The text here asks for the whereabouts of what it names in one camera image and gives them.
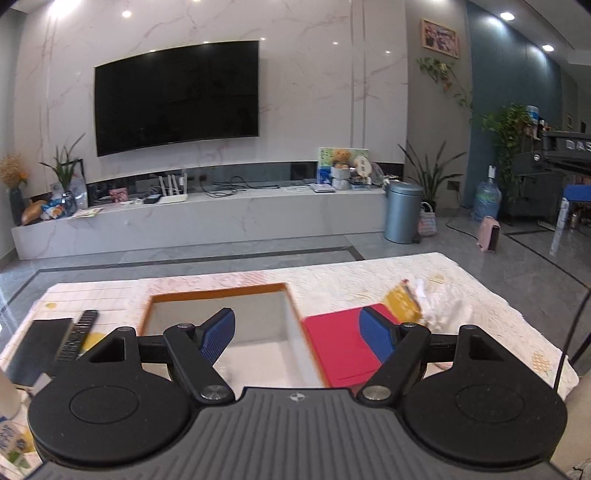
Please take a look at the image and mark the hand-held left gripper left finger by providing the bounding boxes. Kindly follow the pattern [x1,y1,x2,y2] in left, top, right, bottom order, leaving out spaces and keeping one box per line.
[87,307,238,404]

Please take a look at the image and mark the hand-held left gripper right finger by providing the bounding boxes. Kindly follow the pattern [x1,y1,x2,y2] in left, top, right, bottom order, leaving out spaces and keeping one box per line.
[358,305,511,404]

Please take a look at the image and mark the white storage box orange rim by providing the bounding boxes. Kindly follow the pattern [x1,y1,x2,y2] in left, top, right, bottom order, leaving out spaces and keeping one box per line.
[141,282,331,394]

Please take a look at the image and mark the yellow soft pouch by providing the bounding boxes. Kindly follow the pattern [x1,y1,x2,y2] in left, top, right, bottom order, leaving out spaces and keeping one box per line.
[384,281,424,325]

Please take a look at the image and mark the white fluffy cloth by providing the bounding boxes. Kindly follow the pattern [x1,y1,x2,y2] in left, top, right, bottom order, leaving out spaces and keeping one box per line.
[406,276,474,331]

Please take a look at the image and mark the white upright pole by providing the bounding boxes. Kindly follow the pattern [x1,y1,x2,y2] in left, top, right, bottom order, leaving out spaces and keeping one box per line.
[549,197,572,256]

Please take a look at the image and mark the red flat mat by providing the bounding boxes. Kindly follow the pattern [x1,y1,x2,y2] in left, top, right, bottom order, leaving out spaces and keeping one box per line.
[302,303,419,388]

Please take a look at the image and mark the dark cabinet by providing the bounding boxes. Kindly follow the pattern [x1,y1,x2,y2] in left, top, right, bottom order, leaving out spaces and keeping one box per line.
[510,150,556,219]

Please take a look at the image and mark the large leafy plant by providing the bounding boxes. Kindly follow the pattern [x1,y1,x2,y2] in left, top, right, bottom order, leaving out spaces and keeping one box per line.
[481,104,542,195]

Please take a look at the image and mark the blue water jug with pump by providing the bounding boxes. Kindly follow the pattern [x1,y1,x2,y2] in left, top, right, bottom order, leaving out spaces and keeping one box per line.
[471,165,503,223]

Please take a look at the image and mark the pink stool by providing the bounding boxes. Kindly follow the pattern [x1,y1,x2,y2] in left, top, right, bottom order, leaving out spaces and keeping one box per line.
[477,216,500,253]

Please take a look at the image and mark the white printed table cloth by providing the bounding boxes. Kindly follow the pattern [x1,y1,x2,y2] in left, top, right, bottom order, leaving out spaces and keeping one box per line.
[0,251,581,472]

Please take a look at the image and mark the white marble television console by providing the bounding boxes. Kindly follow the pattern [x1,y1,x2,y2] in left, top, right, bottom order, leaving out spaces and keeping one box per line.
[11,161,389,261]

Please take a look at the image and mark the blue grey trash can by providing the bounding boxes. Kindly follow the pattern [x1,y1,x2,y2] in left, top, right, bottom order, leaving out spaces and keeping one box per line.
[384,181,424,244]

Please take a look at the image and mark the pink checkered bag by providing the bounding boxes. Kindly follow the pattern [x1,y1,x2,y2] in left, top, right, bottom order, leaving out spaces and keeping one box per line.
[417,201,437,237]

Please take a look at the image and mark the long leaf potted plant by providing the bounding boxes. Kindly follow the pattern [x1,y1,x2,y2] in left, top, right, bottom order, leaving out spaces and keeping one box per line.
[398,141,464,214]

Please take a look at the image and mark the black remote control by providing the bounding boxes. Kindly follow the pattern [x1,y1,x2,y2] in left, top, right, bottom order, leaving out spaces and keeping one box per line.
[55,309,100,364]

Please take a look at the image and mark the hanging vine plant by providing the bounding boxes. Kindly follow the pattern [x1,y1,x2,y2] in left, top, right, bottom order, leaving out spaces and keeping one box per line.
[417,57,475,112]

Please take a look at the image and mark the white router with antennas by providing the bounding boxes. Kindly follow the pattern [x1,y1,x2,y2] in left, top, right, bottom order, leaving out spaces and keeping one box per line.
[154,170,190,205]

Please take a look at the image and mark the green printed picture board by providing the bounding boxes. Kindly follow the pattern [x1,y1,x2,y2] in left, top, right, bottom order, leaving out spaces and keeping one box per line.
[318,147,370,186]

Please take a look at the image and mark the black tablet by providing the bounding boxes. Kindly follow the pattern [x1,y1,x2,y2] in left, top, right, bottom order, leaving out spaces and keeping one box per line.
[4,318,75,387]

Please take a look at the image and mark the snack bags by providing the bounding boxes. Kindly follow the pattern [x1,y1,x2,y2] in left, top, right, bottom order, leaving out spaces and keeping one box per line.
[23,198,66,223]

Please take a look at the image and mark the green plant in glass vase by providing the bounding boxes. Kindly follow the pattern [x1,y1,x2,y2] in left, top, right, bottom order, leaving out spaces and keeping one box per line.
[39,134,88,217]

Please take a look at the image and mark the dried flower bouquet in vase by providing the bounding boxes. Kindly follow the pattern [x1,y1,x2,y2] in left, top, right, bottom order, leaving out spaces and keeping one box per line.
[0,154,29,227]

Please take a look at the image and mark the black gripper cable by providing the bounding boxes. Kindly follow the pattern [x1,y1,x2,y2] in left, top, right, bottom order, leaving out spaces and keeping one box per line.
[555,285,591,403]

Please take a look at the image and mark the black console cables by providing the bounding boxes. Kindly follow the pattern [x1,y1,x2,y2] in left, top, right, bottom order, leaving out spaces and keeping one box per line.
[202,176,280,198]

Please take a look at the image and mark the framed wall picture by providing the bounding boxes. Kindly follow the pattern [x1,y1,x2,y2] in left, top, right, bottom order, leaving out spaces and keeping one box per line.
[420,18,461,60]

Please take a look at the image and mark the black wall television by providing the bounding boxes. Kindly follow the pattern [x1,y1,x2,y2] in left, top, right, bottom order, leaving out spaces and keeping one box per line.
[94,40,260,158]

